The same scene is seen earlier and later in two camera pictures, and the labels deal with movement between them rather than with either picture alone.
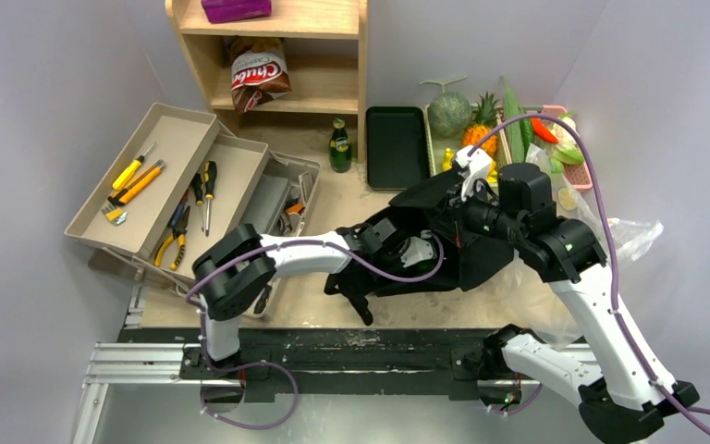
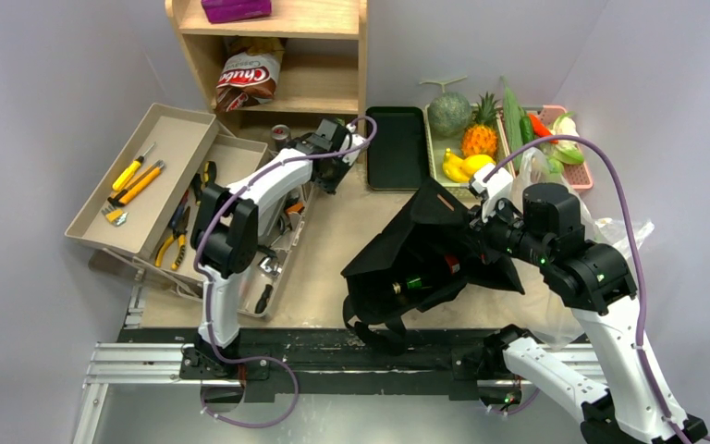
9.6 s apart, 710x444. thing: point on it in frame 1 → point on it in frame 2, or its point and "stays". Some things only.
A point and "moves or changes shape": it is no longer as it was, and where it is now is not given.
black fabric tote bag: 461,266 moves or changes shape
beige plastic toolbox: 180,186 stays
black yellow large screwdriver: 210,168 stays
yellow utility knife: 140,182 stays
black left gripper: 397,264 → 329,186
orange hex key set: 296,208 stays
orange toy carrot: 541,129 stays
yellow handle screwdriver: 132,168 stays
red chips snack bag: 259,72 moves or changes shape
